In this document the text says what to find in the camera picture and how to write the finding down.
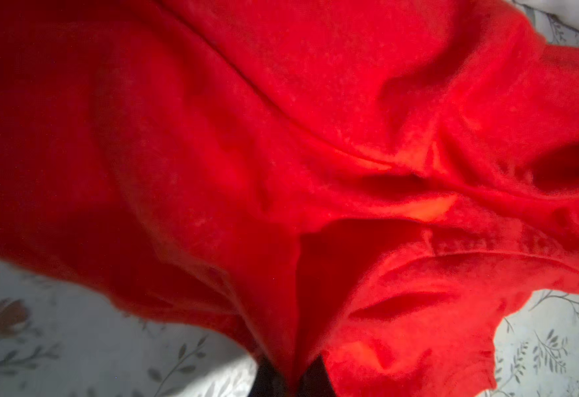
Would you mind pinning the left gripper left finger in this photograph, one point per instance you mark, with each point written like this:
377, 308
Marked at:
268, 382

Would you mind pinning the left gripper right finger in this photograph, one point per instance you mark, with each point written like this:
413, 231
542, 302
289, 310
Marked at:
315, 381

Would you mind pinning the red t shirt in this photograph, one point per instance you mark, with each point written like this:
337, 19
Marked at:
269, 173

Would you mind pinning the floral table cloth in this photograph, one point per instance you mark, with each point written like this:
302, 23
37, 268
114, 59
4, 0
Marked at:
71, 347

